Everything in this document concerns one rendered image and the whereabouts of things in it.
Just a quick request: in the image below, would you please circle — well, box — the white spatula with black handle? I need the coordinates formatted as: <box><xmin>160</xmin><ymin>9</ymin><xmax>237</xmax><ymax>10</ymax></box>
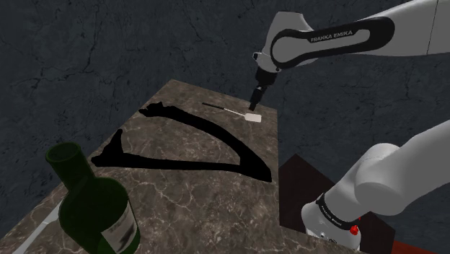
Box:
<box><xmin>201</xmin><ymin>102</ymin><xmax>263</xmax><ymax>123</ymax></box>

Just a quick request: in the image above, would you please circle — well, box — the dark green glass bottle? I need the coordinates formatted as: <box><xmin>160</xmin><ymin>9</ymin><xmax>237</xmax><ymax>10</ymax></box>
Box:
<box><xmin>45</xmin><ymin>141</ymin><xmax>141</xmax><ymax>254</ymax></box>

